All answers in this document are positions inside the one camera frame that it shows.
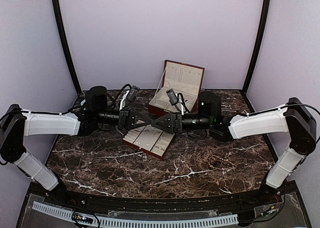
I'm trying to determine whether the black corner frame post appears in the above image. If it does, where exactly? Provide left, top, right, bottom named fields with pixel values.
left=241, top=0, right=271, bottom=95
left=51, top=0, right=82, bottom=95

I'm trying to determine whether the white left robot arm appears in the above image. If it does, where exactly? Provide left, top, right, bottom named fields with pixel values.
left=0, top=104, right=151, bottom=206

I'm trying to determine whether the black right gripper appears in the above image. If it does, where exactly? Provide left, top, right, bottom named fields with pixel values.
left=151, top=112, right=213, bottom=135

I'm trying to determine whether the red open jewelry box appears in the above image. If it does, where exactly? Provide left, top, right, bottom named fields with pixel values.
left=148, top=60, right=205, bottom=116

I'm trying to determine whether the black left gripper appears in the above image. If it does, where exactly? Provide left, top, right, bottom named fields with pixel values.
left=95, top=107, right=152, bottom=131

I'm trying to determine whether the red jewelry tray insert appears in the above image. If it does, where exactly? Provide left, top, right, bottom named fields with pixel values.
left=122, top=125, right=175, bottom=160

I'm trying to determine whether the white slotted cable duct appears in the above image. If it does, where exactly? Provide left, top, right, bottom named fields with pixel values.
left=31, top=201, right=239, bottom=227

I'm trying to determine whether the black corner frame post right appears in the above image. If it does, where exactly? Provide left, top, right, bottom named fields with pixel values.
left=241, top=0, right=271, bottom=95

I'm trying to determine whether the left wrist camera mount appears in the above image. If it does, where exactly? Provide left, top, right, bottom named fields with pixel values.
left=119, top=85, right=140, bottom=110

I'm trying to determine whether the black corner frame post left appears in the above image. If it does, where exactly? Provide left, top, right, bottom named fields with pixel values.
left=51, top=0, right=82, bottom=95

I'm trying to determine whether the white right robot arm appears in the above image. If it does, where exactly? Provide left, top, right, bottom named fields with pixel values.
left=151, top=97, right=320, bottom=205

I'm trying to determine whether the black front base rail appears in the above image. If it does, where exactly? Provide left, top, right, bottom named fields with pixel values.
left=47, top=187, right=285, bottom=213

